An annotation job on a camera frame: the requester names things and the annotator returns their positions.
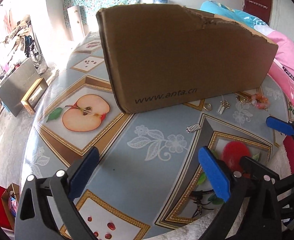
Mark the grey metal cabinet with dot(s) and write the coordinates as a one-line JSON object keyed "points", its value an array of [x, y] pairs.
{"points": [[14, 87]]}

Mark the brown cardboard box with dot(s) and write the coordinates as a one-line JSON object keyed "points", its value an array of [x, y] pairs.
{"points": [[160, 55]]}

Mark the silver rectangular charm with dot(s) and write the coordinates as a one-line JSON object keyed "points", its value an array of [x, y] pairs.
{"points": [[193, 128]]}

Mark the fruit patterned tablecloth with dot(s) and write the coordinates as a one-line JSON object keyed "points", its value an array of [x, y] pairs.
{"points": [[148, 181]]}

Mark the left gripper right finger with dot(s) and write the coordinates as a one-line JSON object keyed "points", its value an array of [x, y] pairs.
{"points": [[222, 179]]}

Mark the white fluffy towel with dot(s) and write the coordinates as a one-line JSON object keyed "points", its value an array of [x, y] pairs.
{"points": [[250, 213]]}

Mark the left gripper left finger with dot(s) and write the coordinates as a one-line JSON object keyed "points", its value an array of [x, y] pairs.
{"points": [[34, 218]]}

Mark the dark red door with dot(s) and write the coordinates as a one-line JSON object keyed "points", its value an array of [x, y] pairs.
{"points": [[259, 8]]}

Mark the blue patterned quilt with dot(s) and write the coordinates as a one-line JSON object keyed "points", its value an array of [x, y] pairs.
{"points": [[234, 14]]}

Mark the white narrow cabinet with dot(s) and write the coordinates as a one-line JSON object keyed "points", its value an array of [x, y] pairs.
{"points": [[76, 24]]}

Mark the gold clasp jewelry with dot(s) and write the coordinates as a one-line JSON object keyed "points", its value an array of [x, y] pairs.
{"points": [[243, 99]]}

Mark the bicycle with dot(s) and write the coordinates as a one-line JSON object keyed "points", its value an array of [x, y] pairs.
{"points": [[32, 51]]}

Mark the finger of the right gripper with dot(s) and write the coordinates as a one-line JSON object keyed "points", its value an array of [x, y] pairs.
{"points": [[280, 126]]}

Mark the pink blanket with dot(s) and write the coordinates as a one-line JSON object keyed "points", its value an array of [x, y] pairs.
{"points": [[282, 72]]}

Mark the small wooden stool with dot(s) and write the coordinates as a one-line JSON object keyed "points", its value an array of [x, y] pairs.
{"points": [[34, 94]]}

